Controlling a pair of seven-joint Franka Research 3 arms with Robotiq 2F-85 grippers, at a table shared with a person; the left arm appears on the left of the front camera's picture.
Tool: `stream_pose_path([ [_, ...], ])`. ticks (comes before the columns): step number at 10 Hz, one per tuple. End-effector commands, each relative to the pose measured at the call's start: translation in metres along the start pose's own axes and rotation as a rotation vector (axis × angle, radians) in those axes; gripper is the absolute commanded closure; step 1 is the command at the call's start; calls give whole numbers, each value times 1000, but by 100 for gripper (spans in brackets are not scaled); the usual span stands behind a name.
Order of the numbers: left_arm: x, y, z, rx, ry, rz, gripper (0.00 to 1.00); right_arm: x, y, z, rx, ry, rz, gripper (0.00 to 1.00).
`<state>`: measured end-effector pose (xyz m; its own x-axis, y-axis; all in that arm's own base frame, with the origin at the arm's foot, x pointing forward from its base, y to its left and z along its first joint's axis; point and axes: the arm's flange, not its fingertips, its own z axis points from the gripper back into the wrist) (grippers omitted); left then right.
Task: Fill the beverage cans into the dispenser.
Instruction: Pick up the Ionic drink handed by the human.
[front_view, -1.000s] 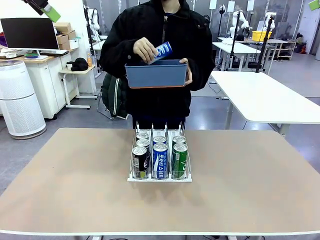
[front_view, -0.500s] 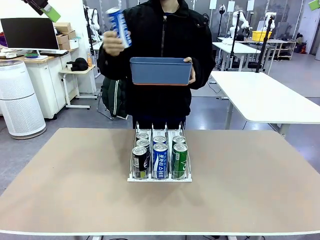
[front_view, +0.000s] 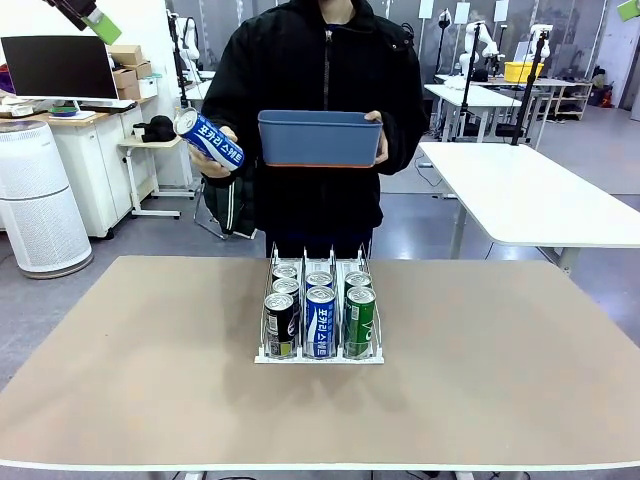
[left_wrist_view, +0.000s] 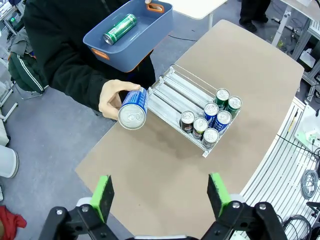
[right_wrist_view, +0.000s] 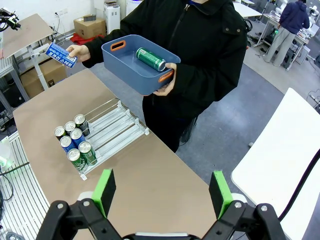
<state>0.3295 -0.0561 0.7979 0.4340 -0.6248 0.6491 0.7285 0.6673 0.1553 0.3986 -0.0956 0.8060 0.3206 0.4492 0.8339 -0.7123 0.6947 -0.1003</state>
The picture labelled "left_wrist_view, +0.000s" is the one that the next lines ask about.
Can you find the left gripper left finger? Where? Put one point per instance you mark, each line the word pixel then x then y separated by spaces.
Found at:
pixel 100 200

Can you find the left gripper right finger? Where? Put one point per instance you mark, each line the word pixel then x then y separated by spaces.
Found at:
pixel 218 197

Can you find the green cider can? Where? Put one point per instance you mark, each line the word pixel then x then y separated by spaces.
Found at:
pixel 222 94
pixel 120 28
pixel 234 102

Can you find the blue plastic bin orange trim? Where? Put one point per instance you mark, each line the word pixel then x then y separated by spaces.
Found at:
pixel 150 25

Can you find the person right forearm black sleeve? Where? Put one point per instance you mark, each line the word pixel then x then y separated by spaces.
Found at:
pixel 80 82

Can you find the person right hand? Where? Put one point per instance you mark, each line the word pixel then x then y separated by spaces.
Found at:
pixel 108 97

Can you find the person left hand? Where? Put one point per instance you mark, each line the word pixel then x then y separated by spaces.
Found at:
pixel 148 1

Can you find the white slatted robot platform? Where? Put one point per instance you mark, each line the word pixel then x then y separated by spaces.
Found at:
pixel 275 170

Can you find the red cloth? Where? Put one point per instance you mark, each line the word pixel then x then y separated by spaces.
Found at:
pixel 11 222

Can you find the dark jacket with white stripes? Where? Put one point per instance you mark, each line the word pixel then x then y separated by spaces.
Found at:
pixel 27 72

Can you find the white carton box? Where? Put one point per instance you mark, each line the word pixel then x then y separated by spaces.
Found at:
pixel 307 58

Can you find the person in black jacket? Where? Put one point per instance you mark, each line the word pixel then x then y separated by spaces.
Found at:
pixel 62 25

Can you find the white desk with metal leg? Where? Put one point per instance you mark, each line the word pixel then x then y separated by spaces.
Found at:
pixel 282 22

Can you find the bystander in dark trousers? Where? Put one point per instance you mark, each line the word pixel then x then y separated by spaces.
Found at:
pixel 252 12

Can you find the large white table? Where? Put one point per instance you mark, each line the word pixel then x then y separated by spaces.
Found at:
pixel 200 7

